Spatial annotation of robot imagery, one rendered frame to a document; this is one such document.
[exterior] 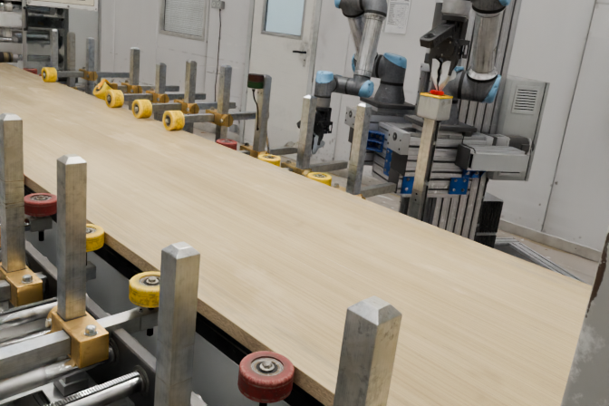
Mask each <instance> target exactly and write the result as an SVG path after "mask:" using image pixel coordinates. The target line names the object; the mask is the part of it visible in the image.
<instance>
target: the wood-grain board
mask: <svg viewBox="0 0 609 406"><path fill-rule="evenodd" d="M2 113H14V114H16V115H17V116H19V117H20V118H21V119H22V120H23V148H24V184H25V185H26V186H27V187H29V188H30V189H32V190H33V191H35V192H36V193H50V194H54V195H56V196H57V179H56V160H57V159H58V158H60V157H61V156H62V155H67V154H76V155H78V156H80V157H81V158H82V159H84V160H85V161H86V162H87V213H86V224H93V225H97V226H100V227H102V228H103V229H104V243H105V244H106V245H108V246H109V247H111V248H112V249H113V250H115V251H116V252H117V253H119V254H120V255H122V256H123V257H125V258H126V259H127V260H129V261H130V262H131V263H133V264H134V265H135V266H136V267H138V268H139V269H140V270H142V271H143V272H160V262H161V249H162V248H164V247H167V246H169V245H171V244H175V243H178V242H183V241H184V242H185V243H187V244H189V245H190V246H192V247H194V248H195V249H196V250H197V251H198V252H199V253H200V264H199V278H198V304H197V311H198V312H199V313H200V314H202V315H203V316H205V317H206V318H207V319H208V320H209V321H211V322H212V323H213V324H215V325H216V326H218V327H219V328H220V329H222V330H223V331H224V332H226V333H227V334H229V335H230V336H232V337H233V338H234V339H236V340H237V341H238V342H240V343H241V344H243V345H244V346H245V347H246V348H247V349H249V350H250V351H251V352H253V353H255V352H263V351H267V352H274V353H280V354H282V355H283V356H285V357H286V358H288V359H289V360H290V361H291V362H292V364H293V365H294V368H295V374H294V381H293V382H294V383H295V384H296V385H298V386H299V387H301V388H302V389H303V390H305V391H306V392H308V393H309V394H310V395H312V396H313V397H314V398H316V399H317V400H318V401H319V402H321V403H322V404H323V405H325V406H333V404H334V392H335V386H336V380H337V373H338V367H339V361H340V354H341V348H342V341H343V329H344V323H345V316H346V310H347V308H348V307H349V306H351V305H354V304H356V303H358V302H360V301H362V300H364V299H367V298H369V297H372V296H374V295H375V296H377V297H379V298H381V299H382V300H384V301H385V302H387V303H389V304H391V305H393V306H394V307H395V308H396V309H397V310H398V311H400V312H401V313H402V318H401V327H400V332H399V338H398V343H397V348H396V354H395V359H394V365H393V370H392V375H391V385H390V390H389V396H388V400H387V406H561V402H562V399H563V396H564V392H565V388H566V383H567V379H568V375H569V372H570V369H571V365H572V361H573V358H574V355H575V348H576V345H577V342H578V338H579V334H580V331H581V328H582V324H583V321H584V317H585V311H586V307H587V304H588V301H589V297H590V294H591V290H592V286H591V285H588V284H585V283H583V282H580V281H577V280H575V279H573V278H570V277H568V276H565V275H561V274H558V273H557V272H554V271H551V270H549V269H546V268H544V267H542V266H538V265H535V264H532V263H530V262H527V261H526V260H523V259H520V258H518V257H515V256H512V255H509V254H507V253H504V252H501V251H499V250H496V249H494V248H492V247H489V246H485V245H482V244H480V243H478V242H475V241H473V240H470V239H467V238H465V237H462V236H459V235H456V234H454V233H451V232H449V231H447V230H444V229H442V228H439V227H435V226H433V225H430V224H428V223H425V222H423V221H420V220H418V219H416V218H413V217H409V216H406V215H404V214H402V213H399V212H397V211H394V210H391V209H389V208H386V207H383V206H380V205H378V204H375V203H372V202H371V201H368V200H365V199H363V198H359V197H356V196H354V195H352V194H349V193H346V192H344V191H341V190H340V189H337V188H333V187H330V186H327V185H325V184H323V183H321V182H318V181H315V180H313V179H309V178H307V177H304V176H302V175H299V174H296V173H294V172H292V171H289V170H287V169H283V168H280V167H277V166H276V165H273V164H270V163H268V162H265V161H262V160H261V159H257V158H254V157H251V156H249V155H246V154H244V153H242V152H239V151H237V150H232V149H230V148H228V147H225V146H223V145H220V144H218V143H215V142H213V141H211V140H206V139H204V138H201V137H199V136H197V135H194V134H192V133H189V132H186V131H184V130H166V129H165V127H164V125H163V122H160V121H156V120H154V119H152V118H141V119H137V118H135V117H134V115H133V113H132V111H130V110H128V109H125V108H122V107H119V108H109V107H108V106H107V104H106V102H105V101H104V100H102V99H99V98H97V97H94V96H91V95H90V94H87V93H84V92H80V91H78V90H75V89H73V88H71V87H68V86H65V85H63V84H60V83H58V82H44V81H43V78H42V76H39V75H37V74H34V73H32V72H28V71H26V70H23V69H20V68H18V67H15V66H13V65H0V115H1V114H2Z"/></svg>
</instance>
